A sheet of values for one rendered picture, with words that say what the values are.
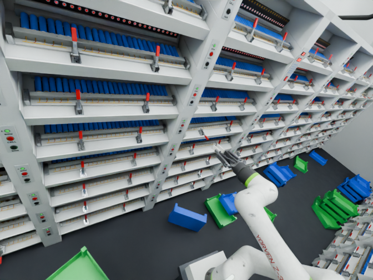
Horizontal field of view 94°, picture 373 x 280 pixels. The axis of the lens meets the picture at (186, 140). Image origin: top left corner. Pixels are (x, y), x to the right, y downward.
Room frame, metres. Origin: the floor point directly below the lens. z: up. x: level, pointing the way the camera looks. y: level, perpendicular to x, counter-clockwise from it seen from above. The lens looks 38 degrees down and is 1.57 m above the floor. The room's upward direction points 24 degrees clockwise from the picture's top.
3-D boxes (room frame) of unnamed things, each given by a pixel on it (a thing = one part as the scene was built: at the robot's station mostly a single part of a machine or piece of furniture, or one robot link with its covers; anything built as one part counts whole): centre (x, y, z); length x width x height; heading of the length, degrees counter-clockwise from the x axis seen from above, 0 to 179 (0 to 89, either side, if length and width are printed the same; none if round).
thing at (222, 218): (1.12, -0.62, 0.04); 0.30 x 0.20 x 0.08; 46
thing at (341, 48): (1.89, -0.85, 0.87); 0.20 x 0.09 x 1.75; 46
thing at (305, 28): (1.39, -0.36, 0.87); 0.20 x 0.09 x 1.75; 46
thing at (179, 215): (0.85, -0.30, 0.10); 0.30 x 0.08 x 0.20; 95
